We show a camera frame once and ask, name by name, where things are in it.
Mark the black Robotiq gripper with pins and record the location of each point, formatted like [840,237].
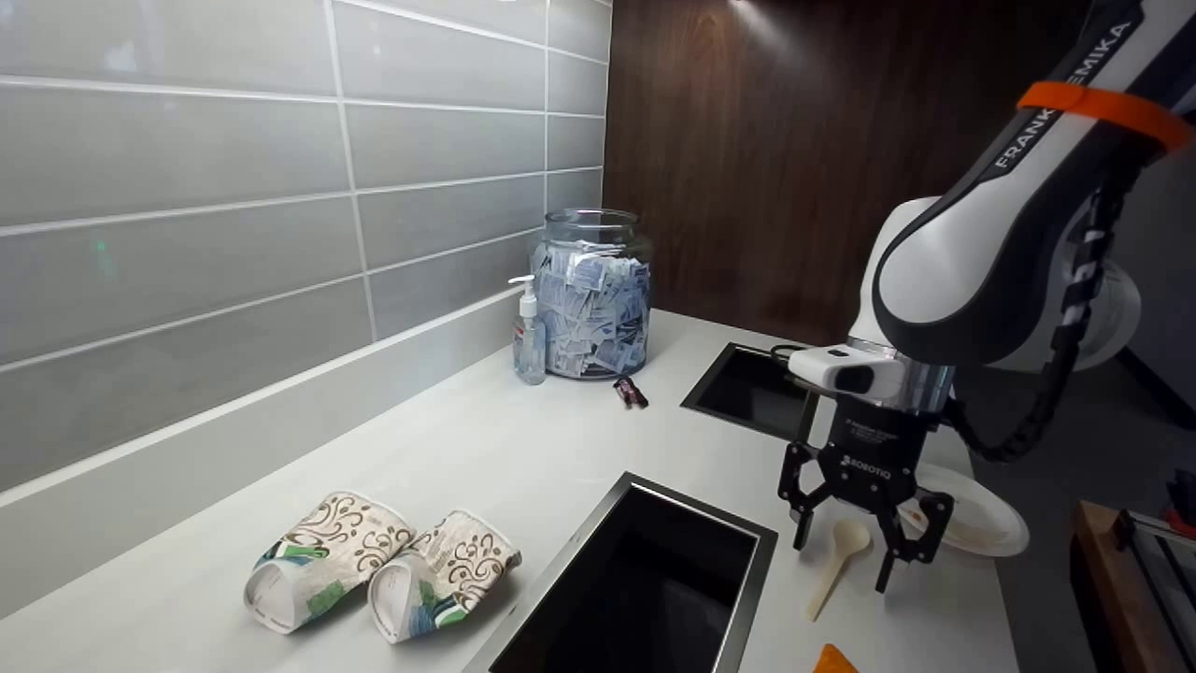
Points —
[881,448]

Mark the cream plastic spoon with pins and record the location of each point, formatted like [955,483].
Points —
[849,541]

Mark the triangular orange corn chip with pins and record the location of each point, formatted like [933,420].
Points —
[836,659]

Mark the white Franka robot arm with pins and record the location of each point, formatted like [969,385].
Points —
[983,247]

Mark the white paper plate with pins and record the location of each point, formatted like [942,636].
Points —
[992,524]

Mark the small dark snack packet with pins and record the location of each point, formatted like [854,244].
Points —
[629,392]

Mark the wooden side table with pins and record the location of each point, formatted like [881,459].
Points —
[1109,600]

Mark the glass jar of blue packets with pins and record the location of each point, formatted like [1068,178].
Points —
[593,303]

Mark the small clear pump bottle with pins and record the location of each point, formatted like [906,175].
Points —
[531,343]

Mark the right snack bag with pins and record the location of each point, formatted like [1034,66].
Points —
[451,575]

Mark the patterned paper cup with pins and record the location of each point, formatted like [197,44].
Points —
[332,555]

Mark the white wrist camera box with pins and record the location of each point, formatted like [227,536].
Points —
[846,370]

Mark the metal frame on table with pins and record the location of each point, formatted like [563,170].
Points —
[1165,565]

